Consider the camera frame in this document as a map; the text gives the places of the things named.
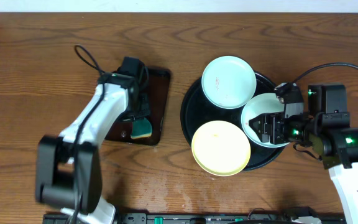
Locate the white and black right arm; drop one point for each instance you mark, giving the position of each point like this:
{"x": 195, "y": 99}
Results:
{"x": 325, "y": 128}

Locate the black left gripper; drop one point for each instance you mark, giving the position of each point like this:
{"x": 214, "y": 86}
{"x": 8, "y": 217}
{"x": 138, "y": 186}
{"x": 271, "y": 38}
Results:
{"x": 142, "y": 111}

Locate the black rectangular water tray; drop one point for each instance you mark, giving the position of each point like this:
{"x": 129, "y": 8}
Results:
{"x": 157, "y": 88}

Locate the round black tray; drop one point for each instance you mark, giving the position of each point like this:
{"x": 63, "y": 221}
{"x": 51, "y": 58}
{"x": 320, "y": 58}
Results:
{"x": 197, "y": 110}

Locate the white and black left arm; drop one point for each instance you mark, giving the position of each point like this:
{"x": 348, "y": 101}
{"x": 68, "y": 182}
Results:
{"x": 68, "y": 172}

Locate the yellow plate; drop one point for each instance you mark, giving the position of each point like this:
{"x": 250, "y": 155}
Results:
{"x": 221, "y": 148}

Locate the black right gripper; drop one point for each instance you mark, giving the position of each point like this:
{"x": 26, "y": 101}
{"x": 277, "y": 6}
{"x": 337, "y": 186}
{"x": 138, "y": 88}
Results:
{"x": 271, "y": 123}

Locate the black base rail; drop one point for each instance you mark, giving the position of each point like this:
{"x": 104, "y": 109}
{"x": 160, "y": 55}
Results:
{"x": 257, "y": 215}

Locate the green and yellow sponge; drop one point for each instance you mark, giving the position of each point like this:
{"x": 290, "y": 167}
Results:
{"x": 141, "y": 128}

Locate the mint green plate with stain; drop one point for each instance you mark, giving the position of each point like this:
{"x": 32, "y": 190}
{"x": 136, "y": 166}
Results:
{"x": 228, "y": 82}

